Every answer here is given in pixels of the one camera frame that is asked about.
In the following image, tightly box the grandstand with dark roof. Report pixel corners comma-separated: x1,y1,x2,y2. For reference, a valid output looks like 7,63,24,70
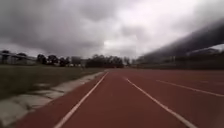
134,18,224,70

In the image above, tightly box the row of trees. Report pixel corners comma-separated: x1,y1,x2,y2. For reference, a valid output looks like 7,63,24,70
35,53,132,69

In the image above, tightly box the pale concrete kerb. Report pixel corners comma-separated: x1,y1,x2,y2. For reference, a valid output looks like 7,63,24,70
0,70,107,128

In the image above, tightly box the grass field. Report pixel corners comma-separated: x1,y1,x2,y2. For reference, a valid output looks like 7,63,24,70
0,64,104,101

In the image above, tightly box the red running track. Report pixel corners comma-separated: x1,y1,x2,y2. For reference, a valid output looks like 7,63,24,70
13,68,224,128

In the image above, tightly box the low building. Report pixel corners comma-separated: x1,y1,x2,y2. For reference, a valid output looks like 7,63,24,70
0,50,38,66

